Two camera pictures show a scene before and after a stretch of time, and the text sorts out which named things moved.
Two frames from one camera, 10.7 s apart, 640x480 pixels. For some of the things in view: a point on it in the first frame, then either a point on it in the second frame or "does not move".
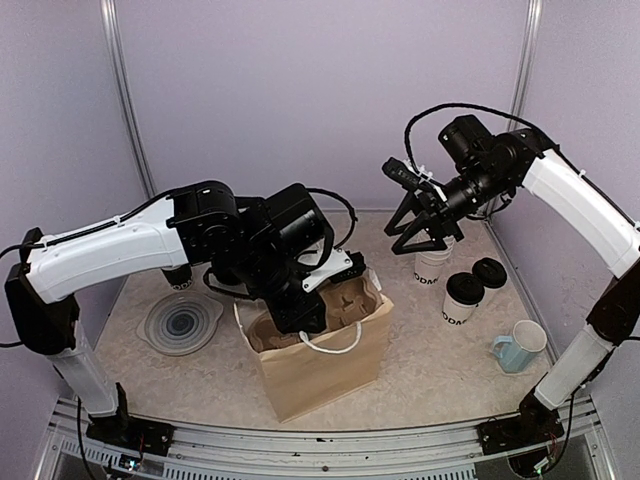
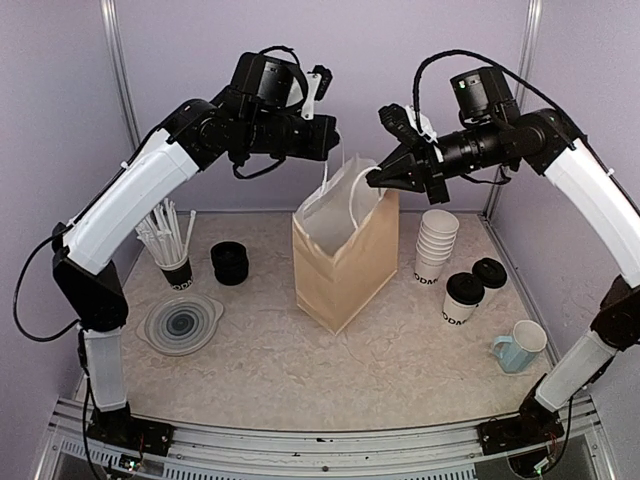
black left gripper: (292, 320) -> (323, 145)
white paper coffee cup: (457, 313) does not move
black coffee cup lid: (490, 272) does not move
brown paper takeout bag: (321, 366) -> (345, 241)
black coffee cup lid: (465, 288) does not move
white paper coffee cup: (490, 272) does not move
